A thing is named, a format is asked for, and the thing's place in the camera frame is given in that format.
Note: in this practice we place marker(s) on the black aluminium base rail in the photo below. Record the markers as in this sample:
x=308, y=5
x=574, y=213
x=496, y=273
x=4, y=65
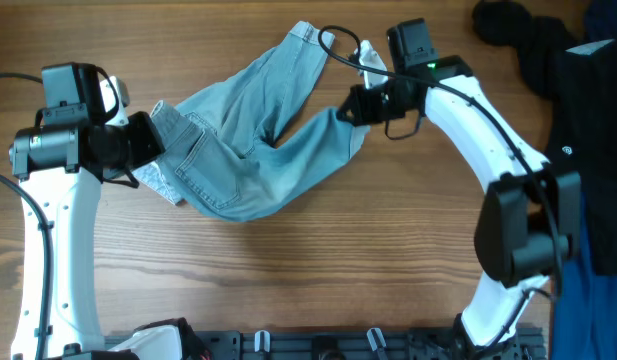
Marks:
x=328, y=345

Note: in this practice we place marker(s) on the right grey rail clip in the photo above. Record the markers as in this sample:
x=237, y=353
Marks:
x=376, y=339

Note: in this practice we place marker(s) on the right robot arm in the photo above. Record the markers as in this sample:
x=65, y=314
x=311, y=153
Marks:
x=529, y=222

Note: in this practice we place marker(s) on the light blue denim shorts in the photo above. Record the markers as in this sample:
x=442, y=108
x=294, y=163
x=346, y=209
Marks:
x=224, y=150

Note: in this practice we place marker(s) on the left grey rail clip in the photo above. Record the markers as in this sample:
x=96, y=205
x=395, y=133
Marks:
x=262, y=341

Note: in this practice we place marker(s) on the black garment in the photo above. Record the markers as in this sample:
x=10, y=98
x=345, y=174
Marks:
x=579, y=77

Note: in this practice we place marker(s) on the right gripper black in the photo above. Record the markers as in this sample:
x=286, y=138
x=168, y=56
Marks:
x=360, y=113

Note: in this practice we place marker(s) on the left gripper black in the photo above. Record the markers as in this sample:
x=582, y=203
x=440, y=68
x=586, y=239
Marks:
x=152, y=145

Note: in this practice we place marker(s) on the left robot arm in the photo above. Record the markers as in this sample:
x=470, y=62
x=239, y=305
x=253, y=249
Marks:
x=80, y=140

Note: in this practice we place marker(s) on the grey rail clip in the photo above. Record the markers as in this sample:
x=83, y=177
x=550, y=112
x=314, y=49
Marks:
x=376, y=339
x=262, y=341

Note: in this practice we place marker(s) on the blue garment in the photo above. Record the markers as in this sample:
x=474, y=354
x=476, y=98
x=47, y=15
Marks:
x=585, y=319

